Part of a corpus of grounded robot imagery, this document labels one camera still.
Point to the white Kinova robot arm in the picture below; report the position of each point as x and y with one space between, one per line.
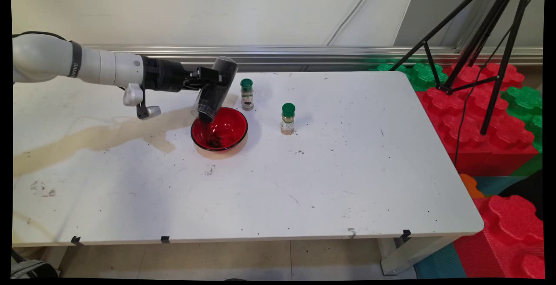
43 59

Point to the green foam building block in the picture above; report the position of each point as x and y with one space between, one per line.
425 76
523 100

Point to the white table leg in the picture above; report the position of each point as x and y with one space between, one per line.
404 256

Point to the poured black seeds pile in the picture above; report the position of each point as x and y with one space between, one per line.
217 141

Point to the red bowl with black rim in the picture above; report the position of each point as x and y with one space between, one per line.
234 124

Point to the teal foam mat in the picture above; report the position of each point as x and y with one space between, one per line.
438 263
495 185

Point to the clear jar of black seeds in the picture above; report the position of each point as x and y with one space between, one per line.
215 98

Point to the black table edge clip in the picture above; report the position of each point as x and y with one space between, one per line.
405 235
76 240
165 239

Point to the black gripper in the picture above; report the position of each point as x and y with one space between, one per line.
165 75

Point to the orange foam piece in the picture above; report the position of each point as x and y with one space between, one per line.
471 187

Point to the aluminium wall rail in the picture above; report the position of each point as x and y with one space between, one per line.
304 57

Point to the red foam building block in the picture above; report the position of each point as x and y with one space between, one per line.
469 124
508 233

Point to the spice jar with beige powder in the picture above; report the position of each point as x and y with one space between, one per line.
287 122

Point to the black tripod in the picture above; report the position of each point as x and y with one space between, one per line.
505 54

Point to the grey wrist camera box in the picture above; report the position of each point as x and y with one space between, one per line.
152 112

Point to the spice jar with dark peppercorns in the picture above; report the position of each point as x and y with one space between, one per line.
247 98

